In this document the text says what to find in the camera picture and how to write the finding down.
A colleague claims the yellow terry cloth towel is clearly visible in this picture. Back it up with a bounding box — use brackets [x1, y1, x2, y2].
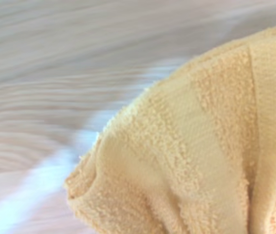
[63, 20, 276, 234]

